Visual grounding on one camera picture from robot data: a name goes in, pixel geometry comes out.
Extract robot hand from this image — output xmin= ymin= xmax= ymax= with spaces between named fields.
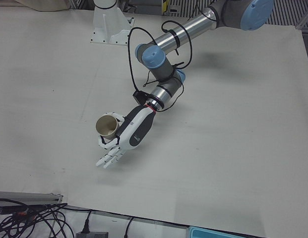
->
xmin=95 ymin=105 xmax=157 ymax=170

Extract beige paper cup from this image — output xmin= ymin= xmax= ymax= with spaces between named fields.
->
xmin=95 ymin=113 xmax=120 ymax=139

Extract grey power adapter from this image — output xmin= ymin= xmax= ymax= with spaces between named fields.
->
xmin=75 ymin=231 xmax=110 ymax=238

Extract aluminium profile bar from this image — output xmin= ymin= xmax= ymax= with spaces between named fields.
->
xmin=0 ymin=190 xmax=64 ymax=205

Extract light blue plastic bin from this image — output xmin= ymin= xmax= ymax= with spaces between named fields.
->
xmin=188 ymin=226 xmax=268 ymax=238

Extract ribbed metal grille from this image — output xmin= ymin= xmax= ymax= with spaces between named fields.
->
xmin=264 ymin=0 xmax=308 ymax=26

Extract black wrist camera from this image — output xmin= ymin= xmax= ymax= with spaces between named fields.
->
xmin=132 ymin=90 xmax=151 ymax=105

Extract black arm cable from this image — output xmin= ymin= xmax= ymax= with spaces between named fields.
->
xmin=127 ymin=20 xmax=194 ymax=113

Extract white mount bracket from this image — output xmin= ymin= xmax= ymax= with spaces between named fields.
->
xmin=89 ymin=0 xmax=135 ymax=47

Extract thin black cable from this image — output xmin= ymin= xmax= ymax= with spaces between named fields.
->
xmin=123 ymin=216 xmax=137 ymax=238

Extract black cable with plug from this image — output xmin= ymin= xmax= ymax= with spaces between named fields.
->
xmin=62 ymin=205 xmax=94 ymax=233

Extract tangled black cables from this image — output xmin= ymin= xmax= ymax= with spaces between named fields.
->
xmin=0 ymin=201 xmax=78 ymax=238

